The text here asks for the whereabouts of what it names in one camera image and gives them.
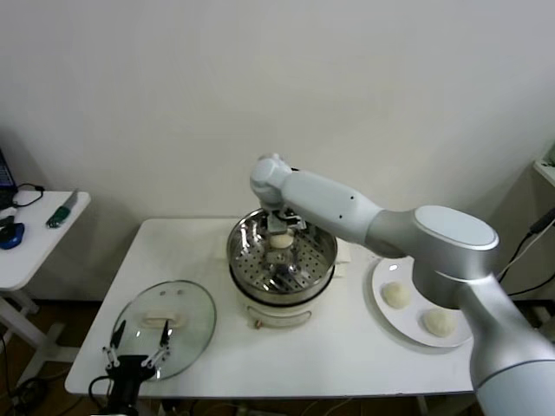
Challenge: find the white round plate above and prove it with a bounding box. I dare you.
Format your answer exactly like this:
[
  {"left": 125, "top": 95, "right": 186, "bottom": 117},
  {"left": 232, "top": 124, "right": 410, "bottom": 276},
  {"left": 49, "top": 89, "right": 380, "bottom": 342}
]
[{"left": 371, "top": 255, "right": 476, "bottom": 349}]

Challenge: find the laptop screen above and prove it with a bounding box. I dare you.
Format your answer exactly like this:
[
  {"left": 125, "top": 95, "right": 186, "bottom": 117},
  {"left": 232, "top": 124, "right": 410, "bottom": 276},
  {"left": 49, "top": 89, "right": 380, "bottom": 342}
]
[{"left": 0, "top": 145, "right": 19, "bottom": 209}]

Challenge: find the white side table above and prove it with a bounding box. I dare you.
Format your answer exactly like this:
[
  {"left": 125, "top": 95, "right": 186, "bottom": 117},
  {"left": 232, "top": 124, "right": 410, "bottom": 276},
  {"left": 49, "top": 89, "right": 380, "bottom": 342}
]
[{"left": 0, "top": 190, "right": 93, "bottom": 393}]

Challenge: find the thin black looped cable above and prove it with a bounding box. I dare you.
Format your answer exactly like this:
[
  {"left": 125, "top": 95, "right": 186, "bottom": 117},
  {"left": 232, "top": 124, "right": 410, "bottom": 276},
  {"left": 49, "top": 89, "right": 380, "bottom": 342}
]
[{"left": 11, "top": 184, "right": 47, "bottom": 209}]

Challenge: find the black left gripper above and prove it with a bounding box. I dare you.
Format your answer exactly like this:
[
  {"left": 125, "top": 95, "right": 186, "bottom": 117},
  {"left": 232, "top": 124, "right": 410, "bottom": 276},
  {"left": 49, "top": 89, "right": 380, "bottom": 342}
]
[{"left": 102, "top": 319, "right": 171, "bottom": 408}]

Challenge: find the white electric cooking pot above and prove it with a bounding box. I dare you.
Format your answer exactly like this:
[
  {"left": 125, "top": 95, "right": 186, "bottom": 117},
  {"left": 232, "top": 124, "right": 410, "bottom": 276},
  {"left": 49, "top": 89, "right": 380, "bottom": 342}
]
[{"left": 215, "top": 236, "right": 351, "bottom": 333}]

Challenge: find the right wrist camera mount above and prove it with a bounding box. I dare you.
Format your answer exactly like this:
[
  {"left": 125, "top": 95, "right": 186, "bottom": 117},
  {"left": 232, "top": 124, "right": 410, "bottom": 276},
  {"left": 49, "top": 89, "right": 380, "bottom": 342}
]
[{"left": 281, "top": 210, "right": 309, "bottom": 231}]

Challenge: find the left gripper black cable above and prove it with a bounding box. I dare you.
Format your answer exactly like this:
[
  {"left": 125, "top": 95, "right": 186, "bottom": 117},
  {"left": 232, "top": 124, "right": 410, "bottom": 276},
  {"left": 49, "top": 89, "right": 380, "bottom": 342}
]
[{"left": 88, "top": 374, "right": 114, "bottom": 406}]

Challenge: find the white steamed baozi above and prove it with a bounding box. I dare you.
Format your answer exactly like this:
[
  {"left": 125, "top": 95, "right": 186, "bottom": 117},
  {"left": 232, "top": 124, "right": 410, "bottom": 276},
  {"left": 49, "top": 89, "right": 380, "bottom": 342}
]
[
  {"left": 381, "top": 281, "right": 412, "bottom": 311},
  {"left": 269, "top": 231, "right": 294, "bottom": 250},
  {"left": 422, "top": 307, "right": 458, "bottom": 338}
]

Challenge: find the black cable with adapter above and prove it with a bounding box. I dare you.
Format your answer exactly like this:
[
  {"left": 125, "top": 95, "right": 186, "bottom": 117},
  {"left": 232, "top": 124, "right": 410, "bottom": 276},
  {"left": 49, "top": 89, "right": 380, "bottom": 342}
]
[{"left": 498, "top": 214, "right": 555, "bottom": 296}]

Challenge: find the white shelf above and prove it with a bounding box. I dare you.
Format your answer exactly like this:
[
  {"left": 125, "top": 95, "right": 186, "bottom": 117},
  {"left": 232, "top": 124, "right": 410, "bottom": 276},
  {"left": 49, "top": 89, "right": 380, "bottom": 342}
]
[{"left": 533, "top": 159, "right": 555, "bottom": 183}]

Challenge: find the perforated steel steamer basket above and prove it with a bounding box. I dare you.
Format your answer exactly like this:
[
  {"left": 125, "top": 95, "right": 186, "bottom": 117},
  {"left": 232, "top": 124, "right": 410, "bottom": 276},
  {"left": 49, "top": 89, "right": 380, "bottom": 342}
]
[{"left": 226, "top": 206, "right": 338, "bottom": 302}]

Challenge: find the blue computer mouse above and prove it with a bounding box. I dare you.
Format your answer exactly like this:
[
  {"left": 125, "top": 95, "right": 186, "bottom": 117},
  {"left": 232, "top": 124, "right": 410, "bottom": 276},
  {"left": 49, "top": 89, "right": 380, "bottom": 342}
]
[{"left": 0, "top": 223, "right": 26, "bottom": 251}]

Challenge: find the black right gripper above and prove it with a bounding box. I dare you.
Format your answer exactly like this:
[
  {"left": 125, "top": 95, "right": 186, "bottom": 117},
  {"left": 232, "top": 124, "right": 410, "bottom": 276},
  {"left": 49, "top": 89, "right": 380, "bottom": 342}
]
[{"left": 266, "top": 211, "right": 292, "bottom": 237}]

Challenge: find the glass pot lid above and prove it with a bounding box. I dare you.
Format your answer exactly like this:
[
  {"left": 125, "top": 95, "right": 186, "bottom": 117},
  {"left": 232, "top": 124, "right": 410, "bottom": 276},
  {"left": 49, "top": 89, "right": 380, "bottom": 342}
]
[{"left": 110, "top": 280, "right": 217, "bottom": 382}]

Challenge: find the green handled tool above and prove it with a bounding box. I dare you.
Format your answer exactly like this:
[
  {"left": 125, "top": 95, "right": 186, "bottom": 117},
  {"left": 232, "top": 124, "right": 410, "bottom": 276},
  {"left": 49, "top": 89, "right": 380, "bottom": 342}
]
[{"left": 46, "top": 189, "right": 80, "bottom": 230}]

